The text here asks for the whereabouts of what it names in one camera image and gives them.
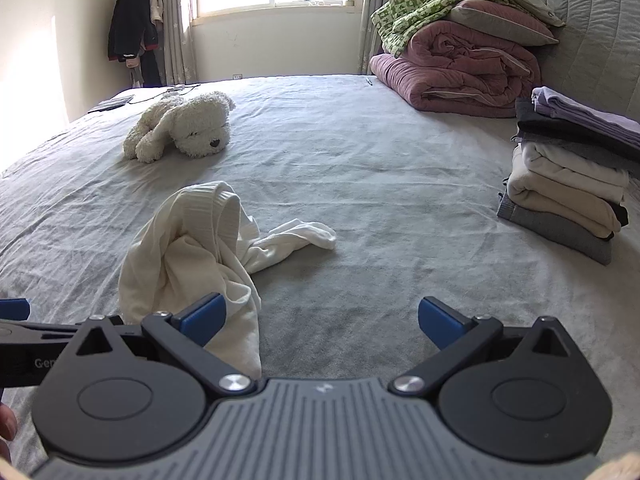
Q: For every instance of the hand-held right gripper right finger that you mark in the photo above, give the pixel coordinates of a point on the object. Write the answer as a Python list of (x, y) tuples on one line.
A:
[(442, 322)]

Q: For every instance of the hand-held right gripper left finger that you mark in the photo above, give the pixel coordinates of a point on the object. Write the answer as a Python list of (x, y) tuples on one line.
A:
[(202, 317)]

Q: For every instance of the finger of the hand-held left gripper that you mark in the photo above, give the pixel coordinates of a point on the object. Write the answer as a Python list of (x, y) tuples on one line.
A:
[(12, 309), (45, 330)]

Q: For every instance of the white pants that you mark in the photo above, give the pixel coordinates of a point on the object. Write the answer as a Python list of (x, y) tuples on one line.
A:
[(190, 260)]

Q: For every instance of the stack of folded clothes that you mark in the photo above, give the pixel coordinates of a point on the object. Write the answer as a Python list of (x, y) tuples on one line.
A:
[(565, 185)]

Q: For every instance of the person's left hand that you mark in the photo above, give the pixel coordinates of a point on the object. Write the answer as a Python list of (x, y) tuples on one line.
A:
[(7, 422)]

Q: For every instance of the grey bed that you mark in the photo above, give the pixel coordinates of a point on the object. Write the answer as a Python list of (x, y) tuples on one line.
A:
[(375, 170)]

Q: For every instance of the white plush dog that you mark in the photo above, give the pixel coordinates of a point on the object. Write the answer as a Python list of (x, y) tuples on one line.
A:
[(190, 120)]

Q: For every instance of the black tablet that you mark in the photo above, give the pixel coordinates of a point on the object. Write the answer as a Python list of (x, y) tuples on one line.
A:
[(112, 104)]

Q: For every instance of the pink folded quilt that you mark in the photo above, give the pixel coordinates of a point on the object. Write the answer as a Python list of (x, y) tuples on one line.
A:
[(450, 65)]

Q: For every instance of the pink and grey pillow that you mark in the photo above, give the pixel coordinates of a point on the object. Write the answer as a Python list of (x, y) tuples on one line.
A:
[(500, 22)]

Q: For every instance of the dark hanging jacket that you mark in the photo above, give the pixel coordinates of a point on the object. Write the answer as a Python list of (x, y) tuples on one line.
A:
[(130, 20)]

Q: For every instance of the grey quilted headboard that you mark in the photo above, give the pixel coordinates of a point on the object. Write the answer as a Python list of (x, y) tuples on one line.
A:
[(595, 35)]

